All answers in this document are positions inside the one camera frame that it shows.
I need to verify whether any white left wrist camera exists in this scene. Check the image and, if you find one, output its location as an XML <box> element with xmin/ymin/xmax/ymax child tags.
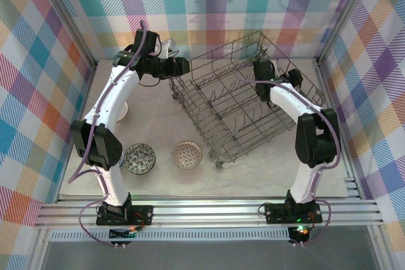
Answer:
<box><xmin>159</xmin><ymin>39</ymin><xmax>177</xmax><ymax>59</ymax></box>

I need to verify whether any red lattice patterned bowl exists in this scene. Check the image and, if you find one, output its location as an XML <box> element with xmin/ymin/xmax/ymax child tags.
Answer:
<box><xmin>170</xmin><ymin>141</ymin><xmax>203</xmax><ymax>169</ymax></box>

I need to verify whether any aluminium frame post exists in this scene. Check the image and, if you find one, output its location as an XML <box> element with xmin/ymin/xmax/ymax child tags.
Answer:
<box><xmin>36</xmin><ymin>0</ymin><xmax>99</xmax><ymax>70</ymax></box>
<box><xmin>315</xmin><ymin>0</ymin><xmax>379</xmax><ymax>65</ymax></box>

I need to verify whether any small electronics module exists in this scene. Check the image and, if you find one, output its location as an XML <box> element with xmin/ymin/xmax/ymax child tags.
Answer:
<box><xmin>288</xmin><ymin>225</ymin><xmax>313</xmax><ymax>247</ymax></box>
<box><xmin>109</xmin><ymin>227</ymin><xmax>139</xmax><ymax>249</ymax></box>

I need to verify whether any purple cable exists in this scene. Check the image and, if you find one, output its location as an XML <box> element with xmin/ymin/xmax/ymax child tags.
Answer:
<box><xmin>68</xmin><ymin>20</ymin><xmax>149</xmax><ymax>249</ymax></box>
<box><xmin>235</xmin><ymin>72</ymin><xmax>342</xmax><ymax>248</ymax></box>

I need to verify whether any white slotted cable tray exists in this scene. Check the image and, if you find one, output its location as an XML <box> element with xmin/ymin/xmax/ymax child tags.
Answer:
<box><xmin>49</xmin><ymin>230</ymin><xmax>291</xmax><ymax>242</ymax></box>

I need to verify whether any black leaf patterned bowl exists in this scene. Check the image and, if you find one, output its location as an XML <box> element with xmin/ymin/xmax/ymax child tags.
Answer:
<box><xmin>123</xmin><ymin>143</ymin><xmax>157</xmax><ymax>175</ymax></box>

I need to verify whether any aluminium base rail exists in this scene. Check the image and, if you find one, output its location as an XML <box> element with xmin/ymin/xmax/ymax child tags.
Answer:
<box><xmin>34</xmin><ymin>199</ymin><xmax>384</xmax><ymax>229</ymax></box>

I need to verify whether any grey wire dish rack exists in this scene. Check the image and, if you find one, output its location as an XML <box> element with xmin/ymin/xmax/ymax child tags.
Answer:
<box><xmin>169</xmin><ymin>31</ymin><xmax>325</xmax><ymax>169</ymax></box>

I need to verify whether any white bowl green leaf print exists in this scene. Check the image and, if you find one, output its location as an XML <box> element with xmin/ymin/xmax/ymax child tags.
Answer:
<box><xmin>114</xmin><ymin>105</ymin><xmax>130</xmax><ymax>124</ymax></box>

